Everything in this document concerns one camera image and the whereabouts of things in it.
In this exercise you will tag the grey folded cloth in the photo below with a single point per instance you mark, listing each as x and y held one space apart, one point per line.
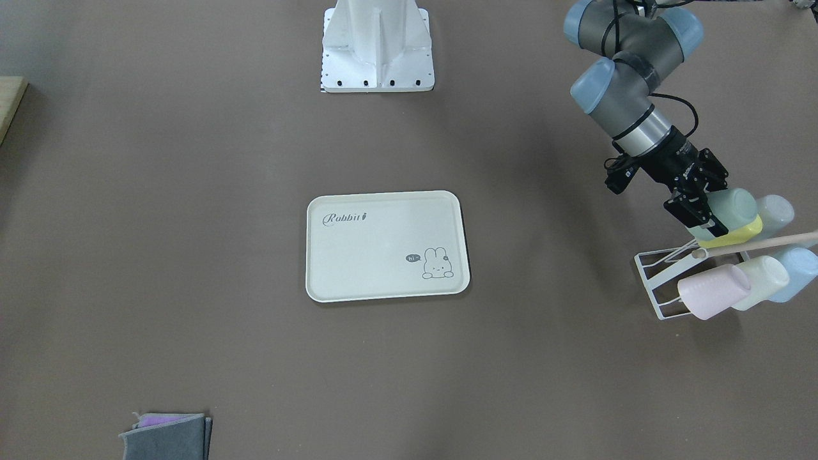
168 436

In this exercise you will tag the pale cream cup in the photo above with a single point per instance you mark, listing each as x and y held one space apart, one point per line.
766 276

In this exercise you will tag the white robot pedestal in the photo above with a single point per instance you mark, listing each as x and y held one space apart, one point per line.
376 47

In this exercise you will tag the cream rectangular tray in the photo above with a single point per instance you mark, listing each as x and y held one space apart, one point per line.
385 246

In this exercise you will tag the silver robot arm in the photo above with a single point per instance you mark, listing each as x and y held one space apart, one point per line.
636 53

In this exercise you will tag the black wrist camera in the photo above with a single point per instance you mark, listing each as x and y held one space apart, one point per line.
620 171

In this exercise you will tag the white wire cup rack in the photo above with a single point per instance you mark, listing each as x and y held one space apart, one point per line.
660 270

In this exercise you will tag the green cup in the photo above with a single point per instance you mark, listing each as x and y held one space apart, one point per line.
743 209

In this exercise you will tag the light blue cup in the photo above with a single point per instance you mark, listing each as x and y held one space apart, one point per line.
801 265

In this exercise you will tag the pink cup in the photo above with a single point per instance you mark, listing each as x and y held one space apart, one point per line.
714 290

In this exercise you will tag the yellow cup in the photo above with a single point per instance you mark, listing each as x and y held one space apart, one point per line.
740 235

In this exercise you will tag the bamboo cutting board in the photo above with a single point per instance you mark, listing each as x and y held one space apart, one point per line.
12 91

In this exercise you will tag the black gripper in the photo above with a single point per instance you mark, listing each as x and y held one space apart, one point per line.
668 161

